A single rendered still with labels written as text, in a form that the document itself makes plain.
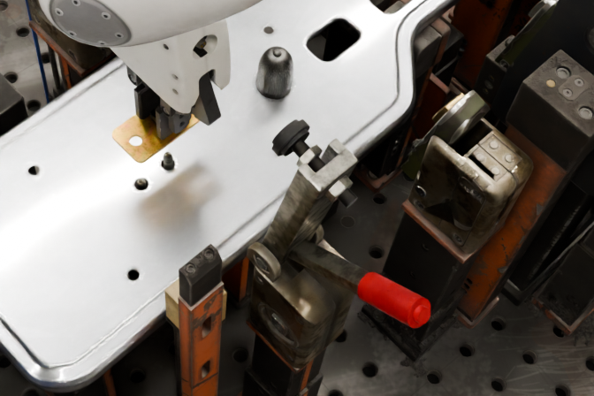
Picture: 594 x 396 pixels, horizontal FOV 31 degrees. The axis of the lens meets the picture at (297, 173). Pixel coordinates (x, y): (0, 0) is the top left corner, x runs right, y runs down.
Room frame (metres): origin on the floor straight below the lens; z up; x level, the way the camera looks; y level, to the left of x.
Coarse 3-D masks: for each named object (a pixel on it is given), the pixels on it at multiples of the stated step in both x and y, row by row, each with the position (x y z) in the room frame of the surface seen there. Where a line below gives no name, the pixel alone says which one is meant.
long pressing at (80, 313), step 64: (320, 0) 0.65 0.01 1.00; (448, 0) 0.67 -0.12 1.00; (256, 64) 0.56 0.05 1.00; (320, 64) 0.57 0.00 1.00; (384, 64) 0.59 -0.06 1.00; (64, 128) 0.46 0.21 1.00; (192, 128) 0.48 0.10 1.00; (256, 128) 0.49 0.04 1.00; (320, 128) 0.51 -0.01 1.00; (384, 128) 0.51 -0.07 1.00; (0, 192) 0.39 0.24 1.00; (64, 192) 0.40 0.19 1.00; (128, 192) 0.41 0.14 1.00; (192, 192) 0.42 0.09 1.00; (256, 192) 0.43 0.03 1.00; (0, 256) 0.33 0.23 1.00; (64, 256) 0.34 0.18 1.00; (128, 256) 0.35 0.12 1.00; (192, 256) 0.36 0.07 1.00; (0, 320) 0.28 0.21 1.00; (64, 320) 0.29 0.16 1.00; (128, 320) 0.30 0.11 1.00; (64, 384) 0.24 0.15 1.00
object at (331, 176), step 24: (288, 144) 0.36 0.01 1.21; (336, 144) 0.36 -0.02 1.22; (312, 168) 0.35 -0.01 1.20; (336, 168) 0.34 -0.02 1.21; (288, 192) 0.34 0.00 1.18; (312, 192) 0.33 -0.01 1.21; (336, 192) 0.33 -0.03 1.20; (288, 216) 0.34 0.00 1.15; (312, 216) 0.34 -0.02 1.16; (264, 240) 0.35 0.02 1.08; (288, 240) 0.34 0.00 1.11
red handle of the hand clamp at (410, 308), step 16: (304, 240) 0.35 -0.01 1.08; (288, 256) 0.35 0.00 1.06; (304, 256) 0.34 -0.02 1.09; (320, 256) 0.34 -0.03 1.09; (336, 256) 0.34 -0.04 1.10; (320, 272) 0.33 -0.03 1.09; (336, 272) 0.32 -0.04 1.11; (352, 272) 0.32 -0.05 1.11; (368, 272) 0.32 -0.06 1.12; (352, 288) 0.31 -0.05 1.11; (368, 288) 0.30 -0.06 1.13; (384, 288) 0.30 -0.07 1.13; (400, 288) 0.30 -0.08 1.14; (384, 304) 0.29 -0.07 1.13; (400, 304) 0.29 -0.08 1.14; (416, 304) 0.29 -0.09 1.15; (400, 320) 0.28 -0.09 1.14; (416, 320) 0.28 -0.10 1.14
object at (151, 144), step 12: (132, 120) 0.44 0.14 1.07; (144, 120) 0.44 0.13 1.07; (192, 120) 0.45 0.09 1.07; (120, 132) 0.43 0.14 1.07; (132, 132) 0.43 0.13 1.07; (144, 132) 0.43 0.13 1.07; (180, 132) 0.44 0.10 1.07; (120, 144) 0.42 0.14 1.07; (144, 144) 0.42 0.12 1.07; (156, 144) 0.42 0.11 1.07; (168, 144) 0.42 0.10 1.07; (132, 156) 0.41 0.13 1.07; (144, 156) 0.41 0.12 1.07
